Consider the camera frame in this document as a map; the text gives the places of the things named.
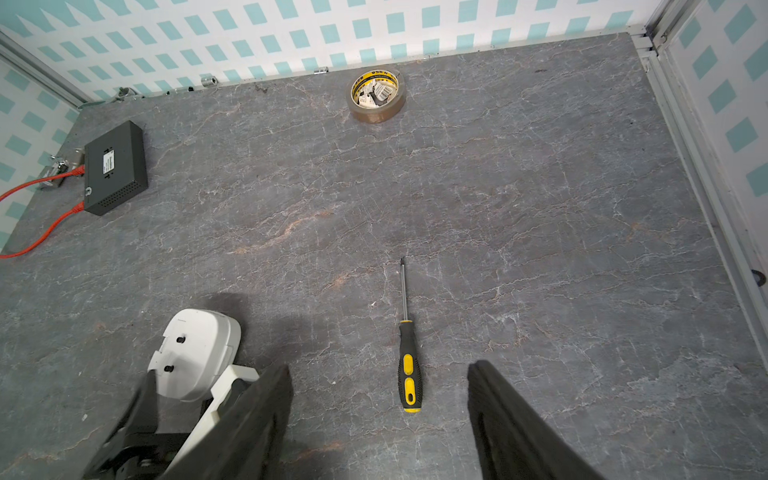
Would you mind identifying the white alarm clock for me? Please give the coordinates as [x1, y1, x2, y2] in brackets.
[148, 308, 242, 402]

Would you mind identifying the black yellow screwdriver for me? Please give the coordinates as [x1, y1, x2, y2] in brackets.
[398, 258, 423, 413]

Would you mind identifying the metal bracket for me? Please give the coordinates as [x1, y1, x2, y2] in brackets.
[38, 150, 84, 190]

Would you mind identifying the brown tape roll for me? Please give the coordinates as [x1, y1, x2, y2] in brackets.
[346, 69, 406, 124]

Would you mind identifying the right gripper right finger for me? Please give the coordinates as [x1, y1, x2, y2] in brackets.
[467, 360, 602, 479]

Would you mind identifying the red cable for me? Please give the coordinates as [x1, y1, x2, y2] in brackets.
[0, 164, 87, 260]

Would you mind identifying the black network switch box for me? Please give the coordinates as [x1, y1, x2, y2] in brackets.
[83, 121, 149, 216]

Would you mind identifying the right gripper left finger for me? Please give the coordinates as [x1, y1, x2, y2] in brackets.
[161, 365, 293, 479]

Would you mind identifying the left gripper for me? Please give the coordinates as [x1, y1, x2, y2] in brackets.
[83, 365, 259, 479]

